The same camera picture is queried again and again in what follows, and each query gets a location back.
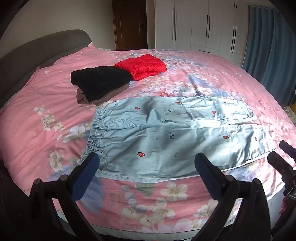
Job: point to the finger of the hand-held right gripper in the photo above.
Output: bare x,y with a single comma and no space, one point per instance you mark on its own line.
281,163
288,148

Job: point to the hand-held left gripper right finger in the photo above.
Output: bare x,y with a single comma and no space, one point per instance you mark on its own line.
204,172

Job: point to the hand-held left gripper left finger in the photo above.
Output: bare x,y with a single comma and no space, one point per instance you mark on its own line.
86,172

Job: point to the light blue strawberry pants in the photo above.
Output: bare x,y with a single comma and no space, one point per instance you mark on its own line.
161,134

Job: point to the brown folded garment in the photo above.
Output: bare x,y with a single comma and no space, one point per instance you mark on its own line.
82,98

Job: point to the black folded garment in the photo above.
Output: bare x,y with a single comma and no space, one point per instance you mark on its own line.
99,81

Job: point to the pink floral duvet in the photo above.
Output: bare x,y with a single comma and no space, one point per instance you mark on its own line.
34,92

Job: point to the blue curtain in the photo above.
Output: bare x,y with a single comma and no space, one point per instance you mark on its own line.
270,46

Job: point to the red folded puffer jacket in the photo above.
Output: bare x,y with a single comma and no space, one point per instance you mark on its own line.
143,64

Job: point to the grey upholstered headboard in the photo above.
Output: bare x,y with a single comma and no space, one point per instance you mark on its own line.
27,53

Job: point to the white wardrobe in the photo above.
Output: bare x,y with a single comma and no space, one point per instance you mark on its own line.
196,23

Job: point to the dark wooden door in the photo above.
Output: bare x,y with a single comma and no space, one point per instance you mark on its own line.
129,23

